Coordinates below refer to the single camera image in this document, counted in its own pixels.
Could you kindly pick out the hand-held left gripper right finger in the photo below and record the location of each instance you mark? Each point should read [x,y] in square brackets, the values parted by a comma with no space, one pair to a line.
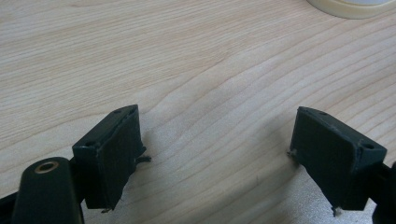
[333,161]

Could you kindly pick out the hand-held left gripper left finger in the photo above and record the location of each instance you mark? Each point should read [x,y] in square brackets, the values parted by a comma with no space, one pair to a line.
[107,155]

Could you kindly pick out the cream round plate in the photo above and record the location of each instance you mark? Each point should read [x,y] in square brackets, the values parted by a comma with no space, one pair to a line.
[351,8]

